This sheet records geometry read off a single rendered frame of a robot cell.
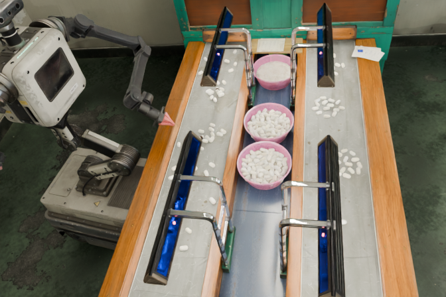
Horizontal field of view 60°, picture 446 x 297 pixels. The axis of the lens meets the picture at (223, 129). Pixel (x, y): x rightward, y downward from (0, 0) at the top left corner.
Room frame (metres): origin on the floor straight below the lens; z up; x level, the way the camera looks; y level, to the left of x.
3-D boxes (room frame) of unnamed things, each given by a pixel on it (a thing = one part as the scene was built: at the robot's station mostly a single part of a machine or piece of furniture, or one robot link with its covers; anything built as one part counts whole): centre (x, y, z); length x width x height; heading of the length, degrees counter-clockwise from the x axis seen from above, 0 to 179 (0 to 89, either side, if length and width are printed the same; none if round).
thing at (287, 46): (2.04, -0.44, 0.77); 0.33 x 0.15 x 0.01; 73
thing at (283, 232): (0.68, -0.23, 0.90); 0.20 x 0.19 x 0.45; 163
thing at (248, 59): (1.73, -0.14, 0.90); 0.20 x 0.19 x 0.45; 163
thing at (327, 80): (1.59, -0.60, 1.08); 0.62 x 0.08 x 0.07; 163
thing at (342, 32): (1.99, -0.78, 0.83); 0.30 x 0.06 x 0.07; 73
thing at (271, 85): (1.84, -0.38, 0.72); 0.27 x 0.27 x 0.10
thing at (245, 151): (1.15, -0.17, 0.72); 0.27 x 0.27 x 0.10
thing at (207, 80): (1.76, -0.06, 1.08); 0.62 x 0.08 x 0.07; 163
